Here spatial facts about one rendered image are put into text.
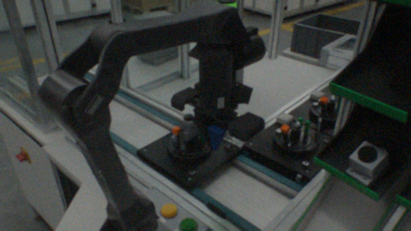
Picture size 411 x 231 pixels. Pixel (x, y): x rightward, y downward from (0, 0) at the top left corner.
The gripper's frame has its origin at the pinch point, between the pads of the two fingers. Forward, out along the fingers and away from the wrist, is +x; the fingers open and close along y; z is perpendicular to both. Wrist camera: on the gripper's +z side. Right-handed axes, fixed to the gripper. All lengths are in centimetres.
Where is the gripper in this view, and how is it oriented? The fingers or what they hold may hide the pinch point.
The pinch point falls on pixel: (214, 135)
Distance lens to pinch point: 66.0
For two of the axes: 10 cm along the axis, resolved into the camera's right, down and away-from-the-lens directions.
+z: 6.8, -3.9, 6.2
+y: -7.3, -3.5, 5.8
